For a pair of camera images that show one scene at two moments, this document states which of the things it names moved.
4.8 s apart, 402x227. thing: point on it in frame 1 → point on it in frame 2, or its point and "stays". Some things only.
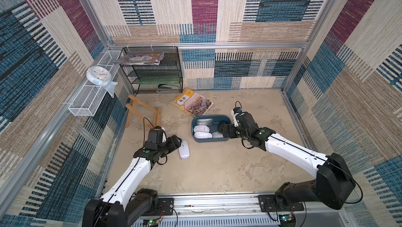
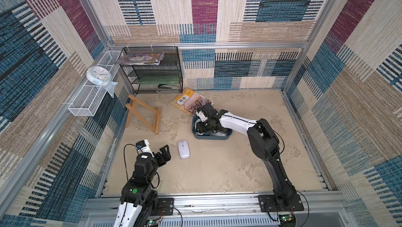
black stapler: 166,86 stays
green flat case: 158,80 stays
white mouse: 183,150 stays
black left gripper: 172,146 → 165,156
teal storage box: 204,128 stays
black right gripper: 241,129 → 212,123
